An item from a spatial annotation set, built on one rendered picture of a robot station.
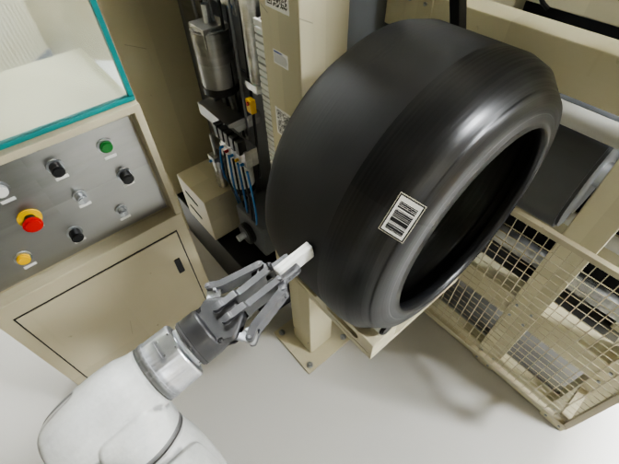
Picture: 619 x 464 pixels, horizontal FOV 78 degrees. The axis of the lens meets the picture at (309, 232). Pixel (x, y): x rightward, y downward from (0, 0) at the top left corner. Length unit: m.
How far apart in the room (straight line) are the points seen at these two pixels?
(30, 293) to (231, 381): 0.97
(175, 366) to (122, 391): 0.07
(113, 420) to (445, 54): 0.67
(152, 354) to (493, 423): 1.59
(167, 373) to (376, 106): 0.47
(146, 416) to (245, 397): 1.29
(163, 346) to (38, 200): 0.65
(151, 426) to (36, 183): 0.69
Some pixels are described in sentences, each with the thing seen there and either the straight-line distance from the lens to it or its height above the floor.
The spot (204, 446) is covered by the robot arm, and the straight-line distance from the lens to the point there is 0.66.
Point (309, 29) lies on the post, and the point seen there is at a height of 1.45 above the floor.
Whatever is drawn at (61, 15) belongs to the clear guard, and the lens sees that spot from 0.96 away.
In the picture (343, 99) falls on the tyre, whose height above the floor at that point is 1.44.
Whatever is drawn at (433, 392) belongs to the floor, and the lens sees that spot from 1.91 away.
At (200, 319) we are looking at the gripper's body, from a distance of 0.58.
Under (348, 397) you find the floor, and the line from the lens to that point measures 1.84.
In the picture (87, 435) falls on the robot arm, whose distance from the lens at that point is 0.60.
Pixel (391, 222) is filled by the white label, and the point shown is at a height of 1.36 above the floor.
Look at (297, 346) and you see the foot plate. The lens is 1.90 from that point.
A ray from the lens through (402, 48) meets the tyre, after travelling 0.66.
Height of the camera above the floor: 1.75
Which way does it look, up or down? 50 degrees down
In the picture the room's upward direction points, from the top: 2 degrees counter-clockwise
